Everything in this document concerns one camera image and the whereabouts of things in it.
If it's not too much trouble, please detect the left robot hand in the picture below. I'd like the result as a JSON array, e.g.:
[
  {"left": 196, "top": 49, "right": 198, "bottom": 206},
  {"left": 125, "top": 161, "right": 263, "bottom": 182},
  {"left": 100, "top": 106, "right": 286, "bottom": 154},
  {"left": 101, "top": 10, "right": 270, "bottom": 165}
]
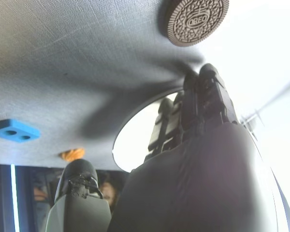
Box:
[{"left": 47, "top": 63, "right": 280, "bottom": 232}]

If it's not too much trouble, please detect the white round plate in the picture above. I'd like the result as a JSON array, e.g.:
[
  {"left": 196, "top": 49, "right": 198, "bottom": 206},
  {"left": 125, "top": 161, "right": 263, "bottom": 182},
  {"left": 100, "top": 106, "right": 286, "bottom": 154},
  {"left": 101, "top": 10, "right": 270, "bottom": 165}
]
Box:
[{"left": 112, "top": 89, "right": 191, "bottom": 173}]

